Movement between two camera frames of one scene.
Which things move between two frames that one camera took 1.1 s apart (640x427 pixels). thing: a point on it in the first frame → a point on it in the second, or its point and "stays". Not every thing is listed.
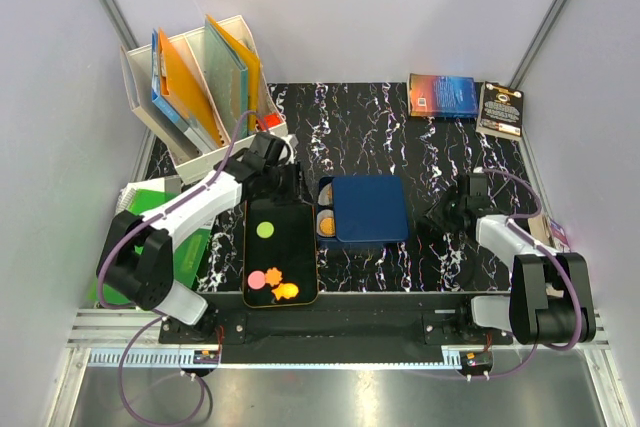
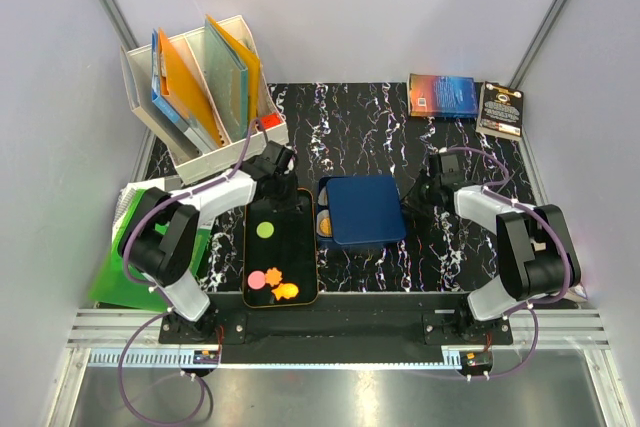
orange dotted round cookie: [327, 225] stays
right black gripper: [435, 216] → [411, 202]
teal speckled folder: [228, 81] stays
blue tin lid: [371, 208] stays
